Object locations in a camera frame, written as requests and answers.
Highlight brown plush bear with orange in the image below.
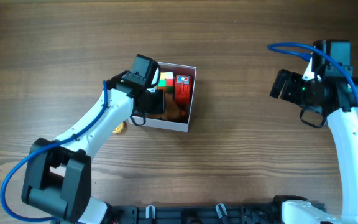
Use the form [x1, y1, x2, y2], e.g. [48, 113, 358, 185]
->
[147, 98, 186, 121]

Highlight colourful puzzle cube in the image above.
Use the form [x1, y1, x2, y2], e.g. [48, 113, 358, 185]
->
[156, 72, 174, 93]

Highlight red toy truck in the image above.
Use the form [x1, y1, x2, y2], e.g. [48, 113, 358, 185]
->
[174, 75, 192, 105]

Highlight white cardboard box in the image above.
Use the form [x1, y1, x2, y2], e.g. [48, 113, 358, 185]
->
[129, 62, 196, 132]

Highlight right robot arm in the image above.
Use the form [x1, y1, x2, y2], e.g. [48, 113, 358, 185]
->
[270, 69, 358, 223]

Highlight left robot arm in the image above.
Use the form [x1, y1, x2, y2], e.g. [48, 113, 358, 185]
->
[20, 70, 164, 223]

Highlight yellow round fan wheel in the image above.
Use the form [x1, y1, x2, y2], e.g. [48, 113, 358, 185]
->
[112, 122, 126, 134]

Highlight right blue cable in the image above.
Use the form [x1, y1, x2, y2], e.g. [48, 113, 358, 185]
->
[267, 42, 358, 194]

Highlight blue cable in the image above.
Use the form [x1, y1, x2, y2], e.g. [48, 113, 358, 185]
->
[267, 42, 358, 194]
[0, 80, 110, 222]

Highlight left blue cable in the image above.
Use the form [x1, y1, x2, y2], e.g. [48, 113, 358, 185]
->
[0, 80, 110, 222]

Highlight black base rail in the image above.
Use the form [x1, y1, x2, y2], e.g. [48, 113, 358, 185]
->
[104, 203, 326, 224]

